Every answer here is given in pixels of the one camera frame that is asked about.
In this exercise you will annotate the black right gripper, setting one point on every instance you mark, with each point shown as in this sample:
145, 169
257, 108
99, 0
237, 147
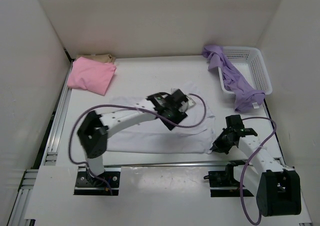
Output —
218, 146

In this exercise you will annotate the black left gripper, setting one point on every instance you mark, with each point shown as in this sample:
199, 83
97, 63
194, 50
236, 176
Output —
180, 117

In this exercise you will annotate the white t shirt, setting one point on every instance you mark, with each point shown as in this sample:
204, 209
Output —
153, 137

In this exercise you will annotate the lavender t shirt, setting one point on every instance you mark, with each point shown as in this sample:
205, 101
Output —
246, 97

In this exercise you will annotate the beige t shirt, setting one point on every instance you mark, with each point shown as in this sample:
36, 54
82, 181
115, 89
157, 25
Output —
103, 58

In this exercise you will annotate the pink t shirt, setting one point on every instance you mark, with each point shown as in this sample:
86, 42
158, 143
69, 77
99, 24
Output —
90, 75

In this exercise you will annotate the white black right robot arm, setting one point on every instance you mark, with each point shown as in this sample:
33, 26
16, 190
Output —
276, 187

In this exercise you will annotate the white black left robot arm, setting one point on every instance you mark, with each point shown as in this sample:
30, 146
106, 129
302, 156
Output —
96, 129

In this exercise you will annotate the white plastic laundry basket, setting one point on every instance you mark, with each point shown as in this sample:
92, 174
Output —
250, 63

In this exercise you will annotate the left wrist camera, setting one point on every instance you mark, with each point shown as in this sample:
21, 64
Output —
176, 92

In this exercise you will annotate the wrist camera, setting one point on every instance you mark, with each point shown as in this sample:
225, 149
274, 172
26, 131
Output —
235, 126
176, 92

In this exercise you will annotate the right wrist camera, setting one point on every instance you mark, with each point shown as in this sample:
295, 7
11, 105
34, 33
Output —
235, 126

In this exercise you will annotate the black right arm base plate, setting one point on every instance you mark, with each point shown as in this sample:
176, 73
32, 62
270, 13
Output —
222, 184

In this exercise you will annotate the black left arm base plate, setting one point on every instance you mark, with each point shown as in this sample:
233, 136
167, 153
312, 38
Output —
86, 185

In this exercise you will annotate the aluminium frame rail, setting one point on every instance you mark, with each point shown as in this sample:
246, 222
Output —
136, 77

